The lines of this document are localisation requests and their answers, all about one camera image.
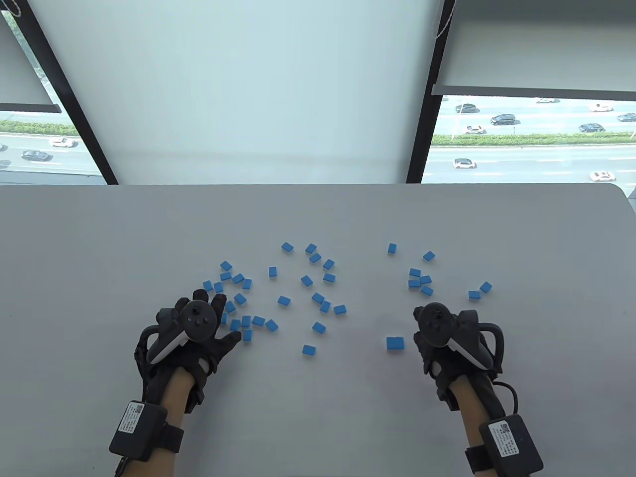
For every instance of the person's left hand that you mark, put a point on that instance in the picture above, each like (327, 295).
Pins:
(223, 348)

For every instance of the person's right hand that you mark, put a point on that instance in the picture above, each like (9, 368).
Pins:
(432, 355)

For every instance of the blue mahjong tile wall row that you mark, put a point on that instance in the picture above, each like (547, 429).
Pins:
(395, 343)

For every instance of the blue mahjong tiles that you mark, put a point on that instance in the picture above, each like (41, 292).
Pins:
(283, 300)

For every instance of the person's left forearm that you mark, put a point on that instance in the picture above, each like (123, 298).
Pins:
(179, 390)

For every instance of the person's right forearm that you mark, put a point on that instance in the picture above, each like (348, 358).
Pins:
(469, 397)

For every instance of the black and white hand controller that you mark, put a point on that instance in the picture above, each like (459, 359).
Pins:
(198, 320)
(433, 323)

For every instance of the green roadside hedge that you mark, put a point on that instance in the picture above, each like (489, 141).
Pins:
(30, 128)
(521, 139)

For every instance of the wide white roller blind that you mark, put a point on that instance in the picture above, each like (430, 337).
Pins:
(248, 89)

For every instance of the grey roller blind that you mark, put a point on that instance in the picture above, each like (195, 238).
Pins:
(15, 84)
(536, 44)

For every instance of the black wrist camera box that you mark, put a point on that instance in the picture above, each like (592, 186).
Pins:
(516, 447)
(141, 435)

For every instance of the black window frame post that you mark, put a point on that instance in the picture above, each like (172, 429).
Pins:
(427, 109)
(69, 99)

